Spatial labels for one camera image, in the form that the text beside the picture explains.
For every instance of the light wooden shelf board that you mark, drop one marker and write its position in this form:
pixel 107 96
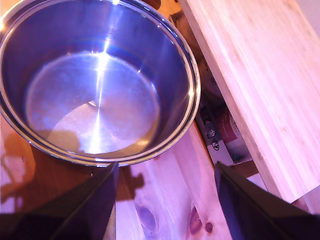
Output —
pixel 262 87

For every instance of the cardboard tray of cans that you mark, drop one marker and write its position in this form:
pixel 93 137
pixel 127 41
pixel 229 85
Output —
pixel 220 152

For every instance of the large stainless steel pot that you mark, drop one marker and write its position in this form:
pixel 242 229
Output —
pixel 100 87

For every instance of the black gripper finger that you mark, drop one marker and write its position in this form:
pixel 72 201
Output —
pixel 250 212
pixel 90 207

